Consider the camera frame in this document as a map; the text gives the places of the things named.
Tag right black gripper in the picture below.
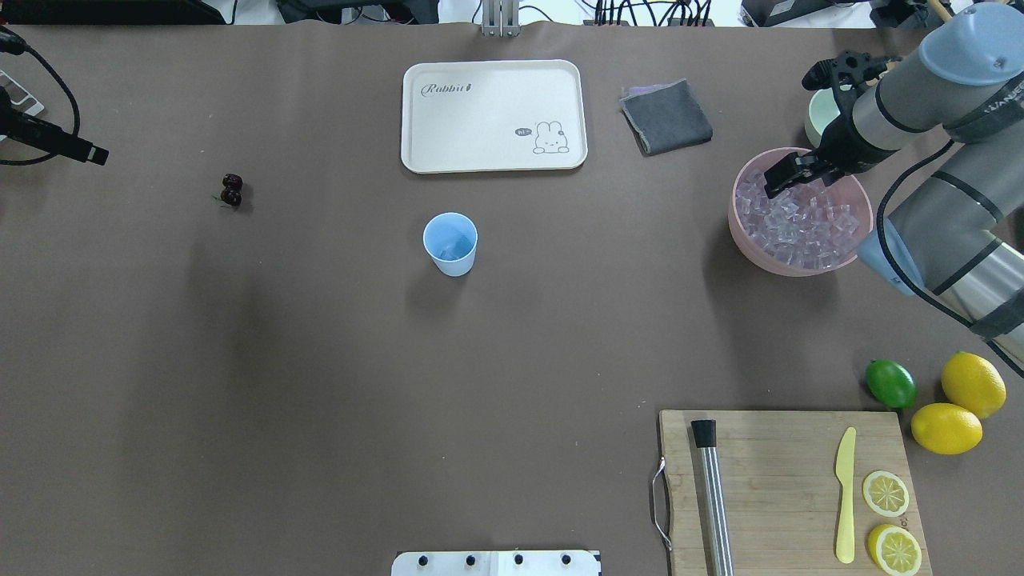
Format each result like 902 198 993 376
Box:
764 116 873 199

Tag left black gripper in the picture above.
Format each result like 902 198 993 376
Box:
1 88 110 166

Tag clear ice cubes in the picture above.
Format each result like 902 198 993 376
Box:
734 163 863 270

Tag dark red cherries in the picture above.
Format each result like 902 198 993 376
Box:
214 174 244 209

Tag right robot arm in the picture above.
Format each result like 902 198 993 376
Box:
766 2 1023 372

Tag light blue plastic cup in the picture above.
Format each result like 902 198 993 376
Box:
422 212 478 278

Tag white drying rack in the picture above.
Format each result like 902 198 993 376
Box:
1 70 46 141

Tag pink bowl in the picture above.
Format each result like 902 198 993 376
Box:
726 147 874 278

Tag mint green bowl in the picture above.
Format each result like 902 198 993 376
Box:
804 89 840 147

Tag grey folded cloth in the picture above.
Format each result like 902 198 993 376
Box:
618 78 714 156

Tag green lime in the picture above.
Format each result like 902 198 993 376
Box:
866 358 918 410

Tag cream rabbit tray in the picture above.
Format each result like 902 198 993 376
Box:
400 59 589 174

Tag yellow lemon far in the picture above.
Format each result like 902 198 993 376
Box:
941 351 1008 419

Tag yellow lemon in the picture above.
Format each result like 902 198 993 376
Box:
910 402 983 455
941 351 1008 419

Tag steel muddler black tip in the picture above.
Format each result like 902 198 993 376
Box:
691 419 735 575

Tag yellow lemon near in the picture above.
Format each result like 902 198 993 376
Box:
910 402 983 455

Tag yellow plastic knife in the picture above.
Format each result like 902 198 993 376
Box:
834 426 857 565

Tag wooden cutting board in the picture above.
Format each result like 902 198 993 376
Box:
658 410 914 575

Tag lemon slice upper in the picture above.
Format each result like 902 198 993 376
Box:
861 470 911 518

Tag lemon slice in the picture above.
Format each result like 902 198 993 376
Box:
861 470 911 518
867 524 924 575

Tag lemon slice lower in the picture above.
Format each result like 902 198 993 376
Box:
867 524 924 575

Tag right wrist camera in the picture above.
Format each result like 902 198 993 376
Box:
801 50 903 114

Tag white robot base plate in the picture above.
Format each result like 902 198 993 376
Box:
390 550 603 575

